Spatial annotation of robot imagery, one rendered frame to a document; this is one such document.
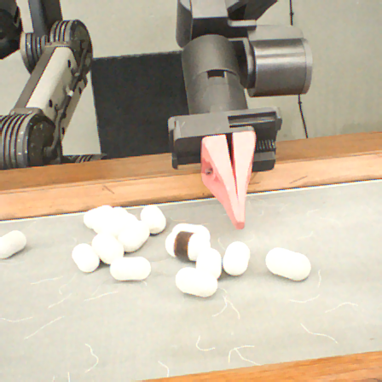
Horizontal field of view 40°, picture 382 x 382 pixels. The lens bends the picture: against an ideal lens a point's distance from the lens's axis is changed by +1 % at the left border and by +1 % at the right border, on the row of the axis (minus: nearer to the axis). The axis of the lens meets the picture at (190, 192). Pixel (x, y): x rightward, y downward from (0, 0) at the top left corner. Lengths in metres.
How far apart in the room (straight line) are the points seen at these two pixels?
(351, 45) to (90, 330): 2.28
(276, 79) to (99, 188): 0.21
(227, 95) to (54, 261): 0.21
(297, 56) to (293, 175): 0.12
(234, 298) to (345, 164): 0.27
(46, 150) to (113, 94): 1.63
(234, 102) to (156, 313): 0.22
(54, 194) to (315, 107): 2.07
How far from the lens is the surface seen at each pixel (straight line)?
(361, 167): 0.60
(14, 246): 0.48
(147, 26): 2.46
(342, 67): 2.55
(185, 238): 0.41
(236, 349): 0.32
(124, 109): 2.48
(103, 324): 0.36
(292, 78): 0.55
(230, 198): 0.45
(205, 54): 0.53
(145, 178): 0.57
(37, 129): 0.85
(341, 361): 0.28
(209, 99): 0.50
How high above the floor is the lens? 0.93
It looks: 19 degrees down
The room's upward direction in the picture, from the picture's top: 5 degrees counter-clockwise
